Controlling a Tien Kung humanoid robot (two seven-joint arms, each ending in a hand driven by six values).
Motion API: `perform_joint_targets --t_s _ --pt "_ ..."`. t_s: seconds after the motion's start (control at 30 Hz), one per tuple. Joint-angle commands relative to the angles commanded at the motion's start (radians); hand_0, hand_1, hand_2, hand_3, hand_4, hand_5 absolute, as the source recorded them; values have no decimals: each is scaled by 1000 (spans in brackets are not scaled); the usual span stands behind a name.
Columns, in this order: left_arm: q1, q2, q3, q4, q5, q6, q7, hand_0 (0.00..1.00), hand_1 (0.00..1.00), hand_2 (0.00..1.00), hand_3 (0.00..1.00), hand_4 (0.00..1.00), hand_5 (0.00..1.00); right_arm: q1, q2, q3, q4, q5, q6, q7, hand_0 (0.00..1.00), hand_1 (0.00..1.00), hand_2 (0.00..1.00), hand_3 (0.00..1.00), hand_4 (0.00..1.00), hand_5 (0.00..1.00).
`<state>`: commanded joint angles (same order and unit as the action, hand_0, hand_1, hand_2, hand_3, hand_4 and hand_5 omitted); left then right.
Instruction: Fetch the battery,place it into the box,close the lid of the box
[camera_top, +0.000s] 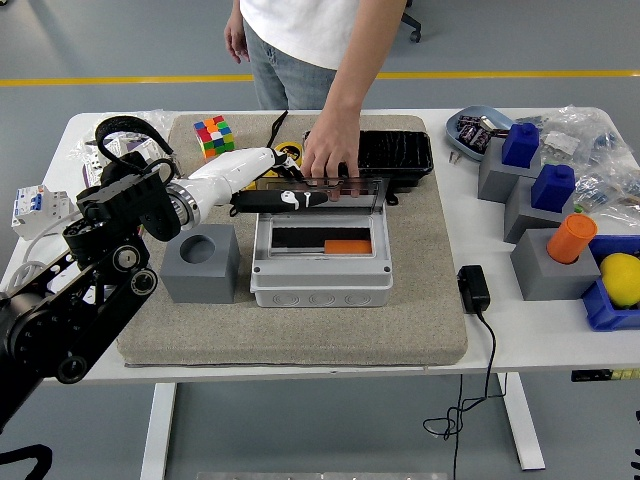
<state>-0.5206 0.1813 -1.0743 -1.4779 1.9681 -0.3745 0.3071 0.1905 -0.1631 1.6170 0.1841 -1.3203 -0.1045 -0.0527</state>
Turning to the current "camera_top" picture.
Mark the person's left hand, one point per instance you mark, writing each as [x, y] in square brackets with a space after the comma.
[330, 145]

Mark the person's right hand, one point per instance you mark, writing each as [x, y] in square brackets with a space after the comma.
[236, 39]

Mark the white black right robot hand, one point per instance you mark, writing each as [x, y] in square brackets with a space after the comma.
[638, 457]

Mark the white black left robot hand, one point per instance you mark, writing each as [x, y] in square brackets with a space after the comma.
[230, 170]

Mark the orange cylinder battery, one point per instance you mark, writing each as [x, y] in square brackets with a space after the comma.
[570, 240]
[347, 247]

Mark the grey plastic junction box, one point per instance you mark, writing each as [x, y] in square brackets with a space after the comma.
[320, 287]

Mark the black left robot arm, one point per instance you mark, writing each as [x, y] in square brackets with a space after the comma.
[75, 300]

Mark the person's left forearm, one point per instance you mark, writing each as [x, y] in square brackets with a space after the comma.
[360, 60]

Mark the white socket box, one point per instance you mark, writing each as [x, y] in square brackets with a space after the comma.
[135, 147]

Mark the large colourful puzzle cube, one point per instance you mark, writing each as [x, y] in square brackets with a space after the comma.
[215, 137]

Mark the yellow tape measure 5m print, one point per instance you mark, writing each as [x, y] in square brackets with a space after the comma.
[287, 146]

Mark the person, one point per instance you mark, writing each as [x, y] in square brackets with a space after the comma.
[295, 25]

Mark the black plastic tray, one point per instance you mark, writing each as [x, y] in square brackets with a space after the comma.
[400, 150]

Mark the black table control panel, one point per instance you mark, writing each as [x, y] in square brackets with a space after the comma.
[590, 376]

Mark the grey block with round hole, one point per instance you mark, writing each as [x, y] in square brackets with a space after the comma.
[200, 285]

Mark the white table leg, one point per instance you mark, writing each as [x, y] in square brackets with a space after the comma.
[157, 430]
[522, 425]

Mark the small metal screws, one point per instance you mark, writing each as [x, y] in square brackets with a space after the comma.
[454, 158]

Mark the light blue dish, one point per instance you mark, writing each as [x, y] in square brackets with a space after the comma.
[454, 131]

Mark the purple black packet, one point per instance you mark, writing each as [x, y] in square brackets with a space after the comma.
[468, 122]
[475, 137]

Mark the blue storage bin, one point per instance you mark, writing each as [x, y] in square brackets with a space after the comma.
[605, 312]

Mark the clear bag with dark parts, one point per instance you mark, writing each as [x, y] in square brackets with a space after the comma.
[80, 145]

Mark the silver brown small item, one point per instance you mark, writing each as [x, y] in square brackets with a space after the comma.
[492, 126]

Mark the grey block holder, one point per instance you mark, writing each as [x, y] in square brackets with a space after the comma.
[545, 280]
[492, 175]
[520, 215]

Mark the yellow fruit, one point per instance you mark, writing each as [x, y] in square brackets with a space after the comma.
[622, 280]

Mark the grey-brown table mat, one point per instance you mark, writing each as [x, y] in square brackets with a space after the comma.
[300, 335]

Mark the blue plastic block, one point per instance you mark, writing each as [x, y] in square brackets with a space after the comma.
[552, 190]
[520, 147]

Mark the white blue circuit breaker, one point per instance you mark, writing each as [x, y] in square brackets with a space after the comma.
[35, 210]

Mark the black power adapter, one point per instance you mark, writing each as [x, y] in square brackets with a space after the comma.
[474, 290]

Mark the clear bag of parts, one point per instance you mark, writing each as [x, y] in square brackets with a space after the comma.
[575, 130]
[605, 190]

